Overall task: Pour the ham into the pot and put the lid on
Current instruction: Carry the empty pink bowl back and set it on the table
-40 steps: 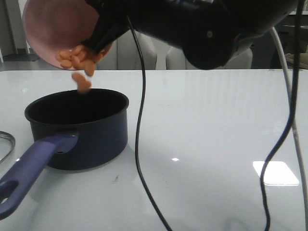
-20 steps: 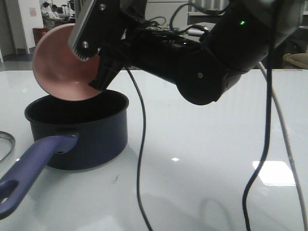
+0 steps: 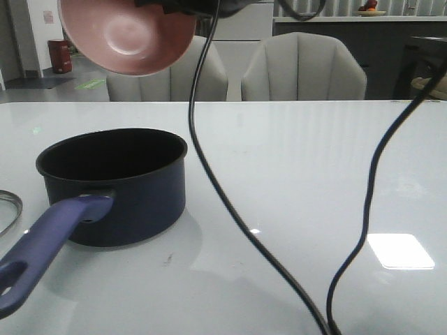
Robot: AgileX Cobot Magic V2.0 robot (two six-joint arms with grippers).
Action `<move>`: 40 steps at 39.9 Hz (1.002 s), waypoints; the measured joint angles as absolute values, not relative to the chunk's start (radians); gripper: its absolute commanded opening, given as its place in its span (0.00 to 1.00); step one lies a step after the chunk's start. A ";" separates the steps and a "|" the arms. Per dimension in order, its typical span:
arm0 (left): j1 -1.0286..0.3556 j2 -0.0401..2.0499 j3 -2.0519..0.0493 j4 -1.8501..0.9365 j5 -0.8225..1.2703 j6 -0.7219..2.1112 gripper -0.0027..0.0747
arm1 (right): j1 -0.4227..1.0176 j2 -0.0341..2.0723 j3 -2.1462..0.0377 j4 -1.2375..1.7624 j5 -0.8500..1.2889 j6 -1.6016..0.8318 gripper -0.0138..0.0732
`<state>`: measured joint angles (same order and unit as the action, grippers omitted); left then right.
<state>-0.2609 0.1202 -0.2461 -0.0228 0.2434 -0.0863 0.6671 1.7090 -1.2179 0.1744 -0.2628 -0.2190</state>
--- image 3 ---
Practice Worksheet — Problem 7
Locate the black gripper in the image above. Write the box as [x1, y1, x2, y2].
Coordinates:
[134, 0, 255, 17]

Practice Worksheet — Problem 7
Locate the pink bowl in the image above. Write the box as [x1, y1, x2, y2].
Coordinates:
[58, 1, 196, 75]

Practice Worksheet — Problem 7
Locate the glass lid purple knob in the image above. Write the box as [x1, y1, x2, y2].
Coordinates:
[1, 190, 23, 236]

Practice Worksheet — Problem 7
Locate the white cabinet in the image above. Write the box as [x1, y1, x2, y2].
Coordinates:
[200, 1, 274, 101]

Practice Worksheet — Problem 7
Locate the left beige chair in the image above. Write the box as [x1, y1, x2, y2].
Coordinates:
[106, 36, 228, 102]

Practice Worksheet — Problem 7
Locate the beige chair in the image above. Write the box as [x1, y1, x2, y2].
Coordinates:
[106, 36, 228, 102]
[240, 32, 367, 101]

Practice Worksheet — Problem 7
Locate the right beige chair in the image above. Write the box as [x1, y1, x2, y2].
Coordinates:
[240, 32, 367, 101]

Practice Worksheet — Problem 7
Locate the red bin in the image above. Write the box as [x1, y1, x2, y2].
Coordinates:
[47, 39, 72, 74]

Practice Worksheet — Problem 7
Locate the fruit plate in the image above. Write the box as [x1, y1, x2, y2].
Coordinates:
[356, 0, 386, 17]

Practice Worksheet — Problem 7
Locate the grey counter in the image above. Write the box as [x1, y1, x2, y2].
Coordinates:
[273, 16, 446, 100]

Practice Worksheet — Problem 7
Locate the dark side table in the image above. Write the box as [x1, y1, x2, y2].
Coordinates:
[393, 36, 446, 100]

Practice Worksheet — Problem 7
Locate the olive cushion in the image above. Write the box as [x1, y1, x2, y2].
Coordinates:
[411, 76, 447, 101]

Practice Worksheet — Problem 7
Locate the dark blue saucepan purple handle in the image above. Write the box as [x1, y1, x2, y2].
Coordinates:
[1, 128, 187, 318]

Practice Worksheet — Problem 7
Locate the dark blue cable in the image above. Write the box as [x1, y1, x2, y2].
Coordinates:
[325, 66, 447, 335]

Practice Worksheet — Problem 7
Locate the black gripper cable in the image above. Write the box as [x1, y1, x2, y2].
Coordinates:
[188, 0, 331, 335]

